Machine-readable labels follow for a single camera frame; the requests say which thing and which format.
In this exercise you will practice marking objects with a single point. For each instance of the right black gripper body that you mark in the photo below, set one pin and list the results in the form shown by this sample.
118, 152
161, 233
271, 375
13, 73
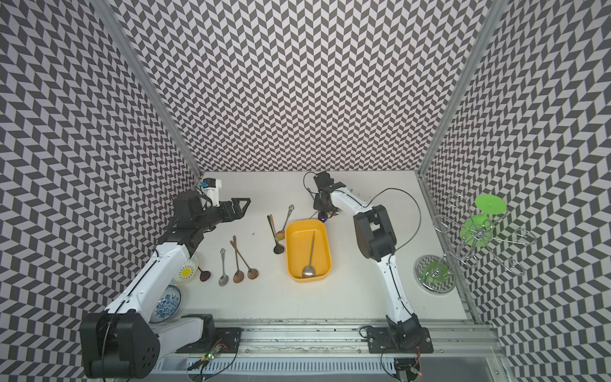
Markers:
321, 204

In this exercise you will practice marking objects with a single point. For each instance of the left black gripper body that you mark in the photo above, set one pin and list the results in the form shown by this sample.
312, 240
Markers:
213, 216

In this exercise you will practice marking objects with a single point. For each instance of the yellow plastic storage box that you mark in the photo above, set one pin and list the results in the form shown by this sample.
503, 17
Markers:
298, 240

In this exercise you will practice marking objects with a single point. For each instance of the ornate silver gold spoon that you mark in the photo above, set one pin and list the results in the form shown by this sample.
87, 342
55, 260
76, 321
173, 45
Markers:
280, 235

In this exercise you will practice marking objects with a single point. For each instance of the plain silver spoon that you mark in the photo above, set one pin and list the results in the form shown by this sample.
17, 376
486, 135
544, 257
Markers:
309, 271

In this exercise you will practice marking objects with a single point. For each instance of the purple iridescent spoon dark handle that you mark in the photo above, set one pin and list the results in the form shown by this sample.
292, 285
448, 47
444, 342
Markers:
323, 216

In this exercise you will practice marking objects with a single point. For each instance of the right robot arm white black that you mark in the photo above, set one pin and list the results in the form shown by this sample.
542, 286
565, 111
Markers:
376, 239

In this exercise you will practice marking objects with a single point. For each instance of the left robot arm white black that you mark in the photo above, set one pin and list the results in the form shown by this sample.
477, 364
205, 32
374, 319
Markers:
121, 341

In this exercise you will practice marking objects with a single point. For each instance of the black spoon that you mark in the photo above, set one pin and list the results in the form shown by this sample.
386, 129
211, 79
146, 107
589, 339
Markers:
278, 248

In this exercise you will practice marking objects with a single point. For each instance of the dark brown small spoon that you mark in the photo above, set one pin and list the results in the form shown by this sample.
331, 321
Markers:
204, 275

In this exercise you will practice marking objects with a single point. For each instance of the bronze spoon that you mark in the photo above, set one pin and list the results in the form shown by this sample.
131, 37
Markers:
239, 275

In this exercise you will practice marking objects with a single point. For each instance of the yellow flower plate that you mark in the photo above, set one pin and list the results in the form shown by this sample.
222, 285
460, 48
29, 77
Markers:
186, 273

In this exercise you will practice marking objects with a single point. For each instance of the small silver teaspoon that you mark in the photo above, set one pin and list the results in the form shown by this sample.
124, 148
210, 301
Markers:
223, 280

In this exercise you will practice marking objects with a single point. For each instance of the blue patterned plate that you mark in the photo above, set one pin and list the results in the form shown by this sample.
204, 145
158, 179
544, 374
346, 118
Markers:
167, 306

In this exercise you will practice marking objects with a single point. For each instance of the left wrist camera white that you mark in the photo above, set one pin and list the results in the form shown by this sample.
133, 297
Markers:
211, 188

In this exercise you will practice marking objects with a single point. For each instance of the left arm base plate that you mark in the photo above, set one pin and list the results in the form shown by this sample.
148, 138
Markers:
227, 337

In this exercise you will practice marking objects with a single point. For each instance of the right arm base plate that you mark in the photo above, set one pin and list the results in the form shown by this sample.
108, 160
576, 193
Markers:
380, 340

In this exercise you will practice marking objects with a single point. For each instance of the aluminium front rail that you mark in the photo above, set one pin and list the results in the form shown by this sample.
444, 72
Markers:
356, 338

